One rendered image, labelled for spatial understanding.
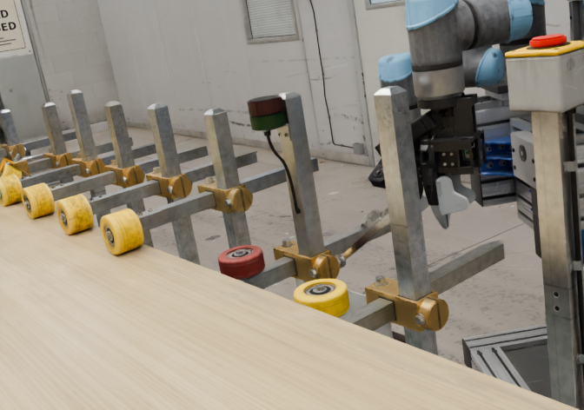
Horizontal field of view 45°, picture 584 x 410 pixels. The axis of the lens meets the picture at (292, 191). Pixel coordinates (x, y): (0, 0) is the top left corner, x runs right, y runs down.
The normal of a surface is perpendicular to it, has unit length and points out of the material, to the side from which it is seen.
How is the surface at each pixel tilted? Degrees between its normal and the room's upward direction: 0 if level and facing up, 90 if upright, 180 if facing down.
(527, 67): 90
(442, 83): 90
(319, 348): 0
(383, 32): 90
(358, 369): 0
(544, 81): 90
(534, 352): 0
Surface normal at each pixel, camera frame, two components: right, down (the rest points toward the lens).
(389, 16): -0.83, 0.27
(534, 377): -0.16, -0.95
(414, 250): 0.61, 0.11
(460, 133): -0.50, 0.30
